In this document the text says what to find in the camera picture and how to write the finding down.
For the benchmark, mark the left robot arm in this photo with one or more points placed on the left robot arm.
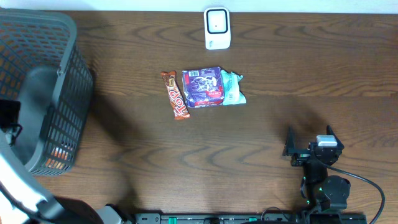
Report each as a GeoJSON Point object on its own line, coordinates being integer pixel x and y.
{"type": "Point", "coordinates": [30, 202]}

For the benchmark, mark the grey plastic mesh basket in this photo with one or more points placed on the grey plastic mesh basket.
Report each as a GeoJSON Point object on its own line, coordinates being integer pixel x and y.
{"type": "Point", "coordinates": [43, 69]}

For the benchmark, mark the purple snack packet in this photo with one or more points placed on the purple snack packet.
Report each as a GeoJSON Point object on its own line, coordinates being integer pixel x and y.
{"type": "Point", "coordinates": [203, 87]}

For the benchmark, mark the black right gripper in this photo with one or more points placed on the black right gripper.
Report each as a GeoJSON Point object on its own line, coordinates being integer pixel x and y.
{"type": "Point", "coordinates": [301, 156]}

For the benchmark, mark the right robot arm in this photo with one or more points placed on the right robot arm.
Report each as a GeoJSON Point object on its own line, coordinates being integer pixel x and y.
{"type": "Point", "coordinates": [326, 194]}

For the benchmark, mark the teal white snack packet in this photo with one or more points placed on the teal white snack packet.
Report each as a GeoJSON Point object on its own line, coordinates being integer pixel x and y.
{"type": "Point", "coordinates": [232, 93]}

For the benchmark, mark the orange chocolate bar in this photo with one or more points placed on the orange chocolate bar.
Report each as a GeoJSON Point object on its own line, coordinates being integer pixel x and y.
{"type": "Point", "coordinates": [175, 97]}

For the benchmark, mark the white barcode scanner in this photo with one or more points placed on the white barcode scanner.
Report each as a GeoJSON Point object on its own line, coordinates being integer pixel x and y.
{"type": "Point", "coordinates": [217, 28]}

